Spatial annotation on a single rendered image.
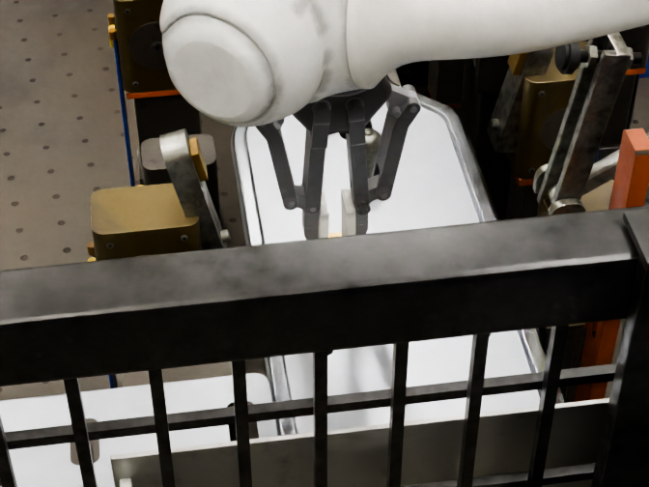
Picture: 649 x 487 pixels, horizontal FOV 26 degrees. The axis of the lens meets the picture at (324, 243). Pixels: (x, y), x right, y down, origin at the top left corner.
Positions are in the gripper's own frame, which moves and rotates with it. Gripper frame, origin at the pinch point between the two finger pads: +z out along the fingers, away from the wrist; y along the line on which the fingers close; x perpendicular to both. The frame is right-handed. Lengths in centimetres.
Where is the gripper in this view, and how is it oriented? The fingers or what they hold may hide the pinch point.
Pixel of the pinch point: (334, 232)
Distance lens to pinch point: 116.7
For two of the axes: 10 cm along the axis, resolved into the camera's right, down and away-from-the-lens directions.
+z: 0.0, 7.4, 6.8
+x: -1.5, -6.7, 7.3
